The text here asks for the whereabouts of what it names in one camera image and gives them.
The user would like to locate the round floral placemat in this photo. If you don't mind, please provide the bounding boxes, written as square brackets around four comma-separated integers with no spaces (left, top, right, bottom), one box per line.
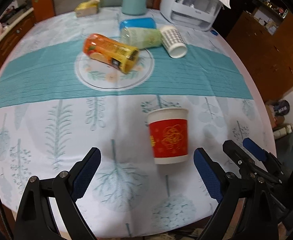
[75,49,155,92]

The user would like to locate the orange printed cup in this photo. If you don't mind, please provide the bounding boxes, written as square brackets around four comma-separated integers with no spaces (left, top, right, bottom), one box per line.
[83,34,139,74]

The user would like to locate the blue plastic cup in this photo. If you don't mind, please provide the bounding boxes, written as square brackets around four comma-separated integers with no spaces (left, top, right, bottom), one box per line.
[119,17,157,30]

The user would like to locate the white cosmetic organizer box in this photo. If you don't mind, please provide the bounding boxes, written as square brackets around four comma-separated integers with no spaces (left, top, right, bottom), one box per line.
[160,0,225,31]

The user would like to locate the grey checkered paper cup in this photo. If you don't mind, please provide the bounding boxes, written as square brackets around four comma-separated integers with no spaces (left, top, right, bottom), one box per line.
[160,25,187,59]

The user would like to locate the red white paper cup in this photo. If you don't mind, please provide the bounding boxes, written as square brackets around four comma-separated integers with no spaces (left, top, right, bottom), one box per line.
[147,107,189,165]

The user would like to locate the green printed cup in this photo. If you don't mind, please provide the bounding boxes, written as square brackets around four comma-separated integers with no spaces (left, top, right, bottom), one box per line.
[120,27,162,49]

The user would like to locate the blue bottle cap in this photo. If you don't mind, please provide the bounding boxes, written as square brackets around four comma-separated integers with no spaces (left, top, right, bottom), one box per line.
[211,29,218,36]

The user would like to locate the light blue canister brown lid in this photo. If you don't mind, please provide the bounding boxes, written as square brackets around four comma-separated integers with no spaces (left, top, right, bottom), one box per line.
[121,0,147,16]

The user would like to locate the yellow tissue box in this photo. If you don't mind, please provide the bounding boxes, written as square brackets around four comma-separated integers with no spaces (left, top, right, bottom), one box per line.
[74,0,100,18]

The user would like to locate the wooden kitchen cabinets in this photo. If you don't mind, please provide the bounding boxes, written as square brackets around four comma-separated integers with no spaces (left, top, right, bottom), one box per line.
[0,0,55,69]

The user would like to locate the tree print tablecloth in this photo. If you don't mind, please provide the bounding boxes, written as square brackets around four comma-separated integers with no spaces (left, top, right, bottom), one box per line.
[0,8,276,237]

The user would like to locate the teal table runner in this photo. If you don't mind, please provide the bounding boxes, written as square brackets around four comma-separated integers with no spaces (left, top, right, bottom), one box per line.
[0,40,252,108]

